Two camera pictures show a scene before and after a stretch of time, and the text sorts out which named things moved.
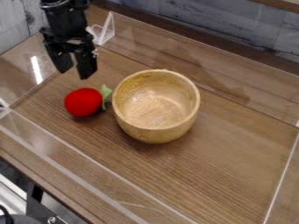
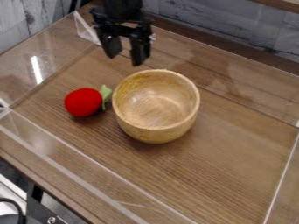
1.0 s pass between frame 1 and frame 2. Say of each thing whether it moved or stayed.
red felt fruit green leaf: stayed
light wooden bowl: stayed
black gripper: moved
